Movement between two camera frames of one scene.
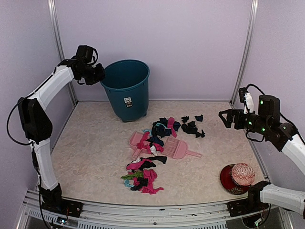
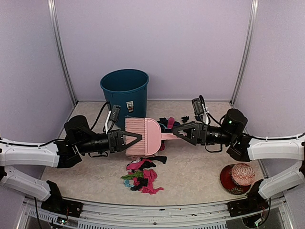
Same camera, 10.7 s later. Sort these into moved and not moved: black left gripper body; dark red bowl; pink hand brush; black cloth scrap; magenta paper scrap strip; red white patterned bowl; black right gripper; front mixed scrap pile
Moved: pink hand brush; black left gripper body; black right gripper
Not moved: red white patterned bowl; magenta paper scrap strip; front mixed scrap pile; black cloth scrap; dark red bowl
